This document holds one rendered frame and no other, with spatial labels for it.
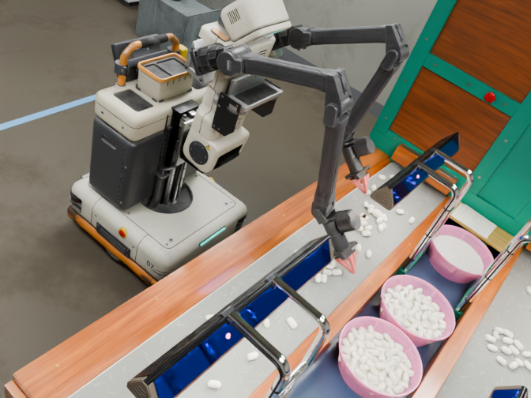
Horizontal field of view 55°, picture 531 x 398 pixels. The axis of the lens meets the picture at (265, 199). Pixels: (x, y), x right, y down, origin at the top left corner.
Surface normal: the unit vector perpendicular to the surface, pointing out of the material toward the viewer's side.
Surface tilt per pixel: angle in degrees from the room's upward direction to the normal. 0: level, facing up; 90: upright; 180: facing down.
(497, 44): 90
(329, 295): 0
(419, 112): 90
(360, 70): 90
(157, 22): 90
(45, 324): 0
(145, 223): 0
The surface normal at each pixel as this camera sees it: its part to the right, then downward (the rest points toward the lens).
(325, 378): 0.28, -0.72
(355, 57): -0.57, 0.40
